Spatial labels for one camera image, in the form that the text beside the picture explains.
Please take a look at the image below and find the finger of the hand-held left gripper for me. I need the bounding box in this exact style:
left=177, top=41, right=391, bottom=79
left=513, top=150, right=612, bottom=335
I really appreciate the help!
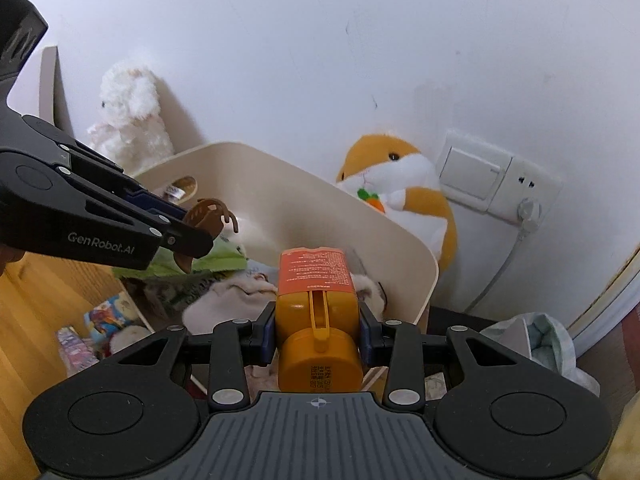
left=17, top=116, right=186, bottom=218
left=145, top=212, right=215, bottom=259

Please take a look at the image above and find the long dark printed box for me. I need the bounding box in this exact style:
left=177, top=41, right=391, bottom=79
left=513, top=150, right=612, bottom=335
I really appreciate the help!
left=55, top=327, right=101, bottom=376

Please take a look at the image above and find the beige plush bear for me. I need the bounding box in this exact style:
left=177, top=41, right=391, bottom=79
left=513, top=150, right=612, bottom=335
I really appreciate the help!
left=182, top=272, right=391, bottom=336

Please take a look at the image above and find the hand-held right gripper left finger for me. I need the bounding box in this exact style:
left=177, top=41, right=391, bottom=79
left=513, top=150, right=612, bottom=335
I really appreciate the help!
left=117, top=310, right=278, bottom=411

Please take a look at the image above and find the orange bottle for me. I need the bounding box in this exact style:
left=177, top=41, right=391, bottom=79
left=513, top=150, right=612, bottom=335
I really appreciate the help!
left=275, top=246, right=363, bottom=393

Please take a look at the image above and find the white plug with cable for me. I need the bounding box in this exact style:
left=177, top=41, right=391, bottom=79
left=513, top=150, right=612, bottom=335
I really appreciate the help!
left=465, top=197, right=543, bottom=313

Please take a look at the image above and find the white pompom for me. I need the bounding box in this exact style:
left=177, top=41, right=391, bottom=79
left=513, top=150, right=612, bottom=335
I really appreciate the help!
left=107, top=325, right=151, bottom=356

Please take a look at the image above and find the white plush lamb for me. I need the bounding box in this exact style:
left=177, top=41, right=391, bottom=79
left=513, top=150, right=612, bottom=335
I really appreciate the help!
left=86, top=60, right=175, bottom=173

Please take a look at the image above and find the pale green snack bag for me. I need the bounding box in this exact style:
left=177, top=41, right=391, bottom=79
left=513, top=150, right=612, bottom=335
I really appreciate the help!
left=112, top=237, right=248, bottom=281

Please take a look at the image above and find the white wall switch socket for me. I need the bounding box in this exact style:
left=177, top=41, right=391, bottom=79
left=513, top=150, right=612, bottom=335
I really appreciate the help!
left=436, top=130, right=563, bottom=226

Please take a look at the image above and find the pale grey headboard panel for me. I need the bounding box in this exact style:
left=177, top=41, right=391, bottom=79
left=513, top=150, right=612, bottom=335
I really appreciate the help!
left=40, top=45, right=76, bottom=136

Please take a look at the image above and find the orange white plush hamster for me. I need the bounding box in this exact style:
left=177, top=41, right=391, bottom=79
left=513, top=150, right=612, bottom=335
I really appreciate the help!
left=335, top=132, right=458, bottom=278

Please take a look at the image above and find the pale blue bedding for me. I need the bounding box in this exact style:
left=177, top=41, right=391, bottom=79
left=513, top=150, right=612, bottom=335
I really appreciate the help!
left=480, top=312, right=601, bottom=396

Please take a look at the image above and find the beige storage bin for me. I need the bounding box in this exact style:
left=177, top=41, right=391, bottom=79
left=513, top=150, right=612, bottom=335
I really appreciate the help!
left=132, top=141, right=440, bottom=396

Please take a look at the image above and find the brown hair claw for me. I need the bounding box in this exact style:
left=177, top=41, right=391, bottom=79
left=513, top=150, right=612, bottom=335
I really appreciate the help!
left=172, top=197, right=241, bottom=273

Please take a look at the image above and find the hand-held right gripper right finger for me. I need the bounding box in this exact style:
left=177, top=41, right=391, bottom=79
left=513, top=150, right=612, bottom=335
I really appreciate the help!
left=355, top=310, right=515, bottom=411

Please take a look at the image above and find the small blue printed packet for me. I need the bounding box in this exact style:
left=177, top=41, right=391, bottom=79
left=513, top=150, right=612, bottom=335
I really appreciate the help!
left=82, top=292, right=136, bottom=341

